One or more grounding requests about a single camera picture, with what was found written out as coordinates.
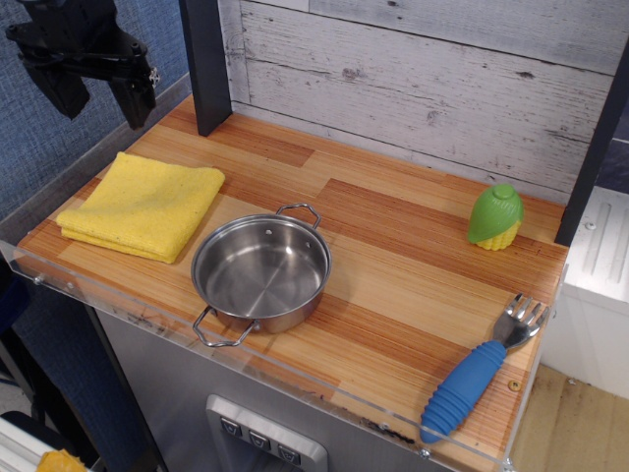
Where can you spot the clear acrylic table guard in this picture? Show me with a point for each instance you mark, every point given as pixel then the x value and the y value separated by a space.
pixel 408 297

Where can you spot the green yellow toy corn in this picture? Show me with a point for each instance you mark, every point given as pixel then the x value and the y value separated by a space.
pixel 496 218

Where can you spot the yellow cloth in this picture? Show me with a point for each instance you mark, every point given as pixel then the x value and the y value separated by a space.
pixel 144 207

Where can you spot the blue handled metal fork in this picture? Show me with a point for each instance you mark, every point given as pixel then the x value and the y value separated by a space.
pixel 455 398

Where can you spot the white aluminium side rail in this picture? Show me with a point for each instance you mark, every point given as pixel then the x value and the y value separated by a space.
pixel 597 261

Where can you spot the stainless steel pot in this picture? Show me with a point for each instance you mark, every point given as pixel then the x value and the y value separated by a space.
pixel 260 272

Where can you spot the black frame post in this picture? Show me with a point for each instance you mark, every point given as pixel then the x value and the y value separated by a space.
pixel 207 63
pixel 590 169

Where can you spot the black right frame post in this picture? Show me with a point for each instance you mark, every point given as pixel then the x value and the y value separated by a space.
pixel 590 169

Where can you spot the silver button control panel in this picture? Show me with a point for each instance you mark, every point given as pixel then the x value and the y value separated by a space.
pixel 263 437

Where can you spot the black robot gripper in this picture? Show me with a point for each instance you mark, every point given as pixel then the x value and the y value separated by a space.
pixel 66 40

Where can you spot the black left frame post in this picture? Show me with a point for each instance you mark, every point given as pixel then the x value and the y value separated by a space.
pixel 207 63

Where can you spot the yellow black object bottom left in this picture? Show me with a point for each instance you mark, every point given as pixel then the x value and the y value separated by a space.
pixel 60 461

